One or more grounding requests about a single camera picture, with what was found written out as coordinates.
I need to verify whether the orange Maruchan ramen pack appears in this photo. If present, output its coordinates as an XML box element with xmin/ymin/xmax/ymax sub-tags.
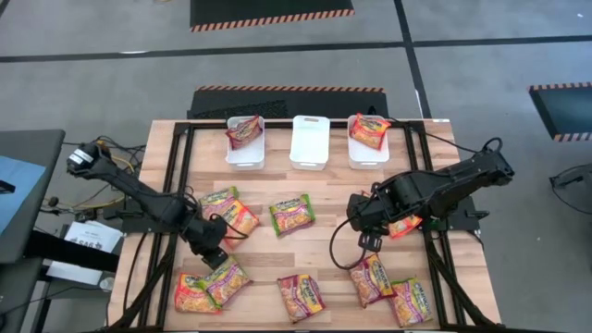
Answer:
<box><xmin>220</xmin><ymin>199</ymin><xmax>261</xmax><ymax>249</ymax></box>
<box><xmin>349</xmin><ymin>113</ymin><xmax>392</xmax><ymax>152</ymax></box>
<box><xmin>174</xmin><ymin>271</ymin><xmax>222</xmax><ymax>315</ymax></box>
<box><xmin>387</xmin><ymin>213</ymin><xmax>424</xmax><ymax>241</ymax></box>

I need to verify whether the black desk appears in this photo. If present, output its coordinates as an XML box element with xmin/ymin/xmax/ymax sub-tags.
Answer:
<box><xmin>0</xmin><ymin>129</ymin><xmax>67</xmax><ymax>265</ymax></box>

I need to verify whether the green Maruchan ramen pack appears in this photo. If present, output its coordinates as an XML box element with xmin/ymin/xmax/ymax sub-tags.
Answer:
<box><xmin>387</xmin><ymin>276</ymin><xmax>435</xmax><ymax>328</ymax></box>
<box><xmin>268</xmin><ymin>193</ymin><xmax>317</xmax><ymax>238</ymax></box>
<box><xmin>198</xmin><ymin>186</ymin><xmax>241</xmax><ymax>219</ymax></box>
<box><xmin>197</xmin><ymin>255</ymin><xmax>254</xmax><ymax>307</ymax></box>

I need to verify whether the black striped-edge floor mat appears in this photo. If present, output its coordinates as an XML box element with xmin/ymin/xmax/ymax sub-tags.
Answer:
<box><xmin>527</xmin><ymin>81</ymin><xmax>592</xmax><ymax>142</ymax></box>
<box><xmin>189</xmin><ymin>0</ymin><xmax>356</xmax><ymax>33</ymax></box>
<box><xmin>186</xmin><ymin>84</ymin><xmax>390</xmax><ymax>121</ymax></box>

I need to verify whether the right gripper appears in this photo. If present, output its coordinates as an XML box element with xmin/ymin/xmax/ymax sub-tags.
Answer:
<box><xmin>346</xmin><ymin>191</ymin><xmax>388</xmax><ymax>253</ymax></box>

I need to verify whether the white plastic bin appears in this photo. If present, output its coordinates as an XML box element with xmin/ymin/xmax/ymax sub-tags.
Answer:
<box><xmin>346</xmin><ymin>114</ymin><xmax>390</xmax><ymax>171</ymax></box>
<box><xmin>289</xmin><ymin>115</ymin><xmax>331</xmax><ymax>172</ymax></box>
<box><xmin>225</xmin><ymin>115</ymin><xmax>266</xmax><ymax>171</ymax></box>

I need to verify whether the blue desk pad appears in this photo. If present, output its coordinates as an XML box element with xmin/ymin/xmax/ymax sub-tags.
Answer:
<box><xmin>0</xmin><ymin>154</ymin><xmax>48</xmax><ymax>236</ymax></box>

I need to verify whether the yellow power cable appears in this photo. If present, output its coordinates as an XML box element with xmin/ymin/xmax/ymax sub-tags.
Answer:
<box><xmin>68</xmin><ymin>141</ymin><xmax>136</xmax><ymax>210</ymax></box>

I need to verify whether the black support beam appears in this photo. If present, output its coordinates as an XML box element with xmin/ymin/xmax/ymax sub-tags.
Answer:
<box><xmin>25</xmin><ymin>229</ymin><xmax>120</xmax><ymax>274</ymax></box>

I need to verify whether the black aluminium table frame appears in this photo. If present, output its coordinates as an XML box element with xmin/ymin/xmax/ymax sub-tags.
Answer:
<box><xmin>108</xmin><ymin>120</ymin><xmax>503</xmax><ymax>332</ymax></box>

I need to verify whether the white paper sheet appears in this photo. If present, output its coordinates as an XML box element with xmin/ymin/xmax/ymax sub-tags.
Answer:
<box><xmin>45</xmin><ymin>220</ymin><xmax>124</xmax><ymax>287</ymax></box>

